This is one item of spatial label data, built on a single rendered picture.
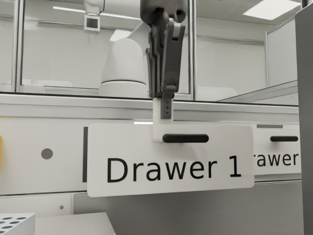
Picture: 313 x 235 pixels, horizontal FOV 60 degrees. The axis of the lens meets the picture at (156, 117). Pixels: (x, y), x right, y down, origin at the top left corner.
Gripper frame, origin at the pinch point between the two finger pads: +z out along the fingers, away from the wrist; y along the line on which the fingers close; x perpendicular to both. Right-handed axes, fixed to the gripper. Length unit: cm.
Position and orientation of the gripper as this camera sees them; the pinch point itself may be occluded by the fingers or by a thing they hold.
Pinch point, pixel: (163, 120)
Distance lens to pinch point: 42.8
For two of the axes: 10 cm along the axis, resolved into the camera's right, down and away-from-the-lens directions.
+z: 0.0, 10.0, -0.8
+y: 2.9, -0.8, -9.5
